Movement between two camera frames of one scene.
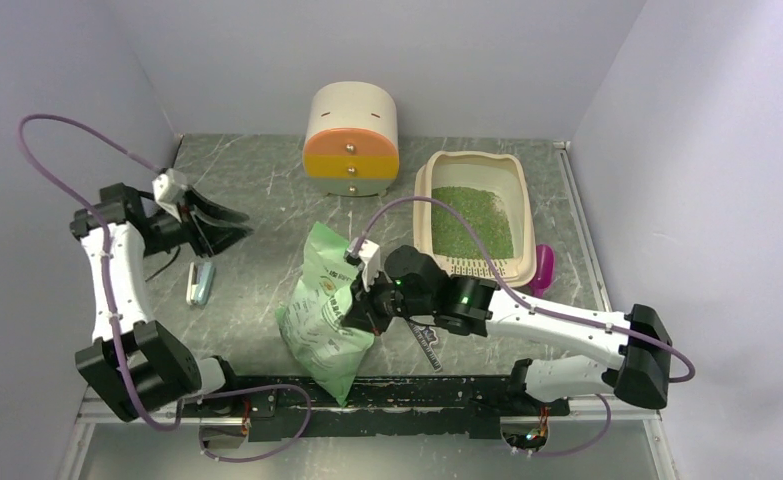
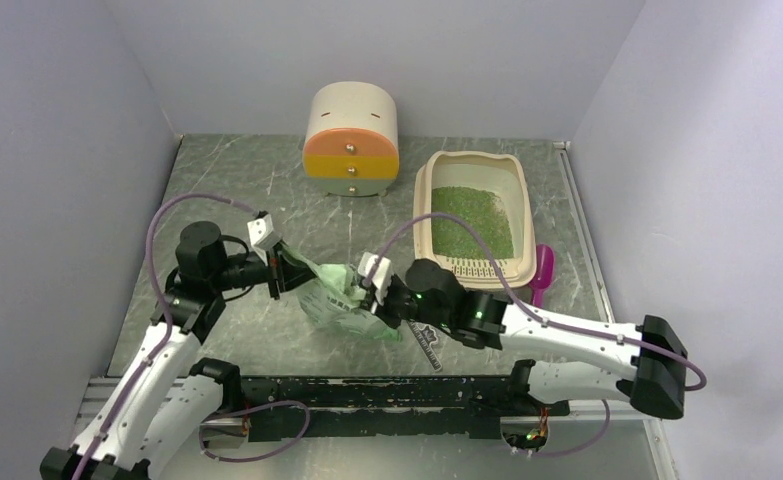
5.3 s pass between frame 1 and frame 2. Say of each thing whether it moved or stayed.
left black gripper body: moved
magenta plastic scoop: stayed
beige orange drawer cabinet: stayed
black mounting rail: stayed
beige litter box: stayed
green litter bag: moved
